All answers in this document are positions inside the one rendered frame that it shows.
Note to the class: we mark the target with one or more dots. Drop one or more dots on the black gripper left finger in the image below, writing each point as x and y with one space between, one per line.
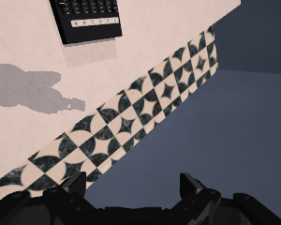
62 205

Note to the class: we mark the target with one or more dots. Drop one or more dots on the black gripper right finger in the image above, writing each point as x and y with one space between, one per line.
200 205

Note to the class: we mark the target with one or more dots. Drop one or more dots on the black lighting desk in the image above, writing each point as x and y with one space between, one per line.
79 20

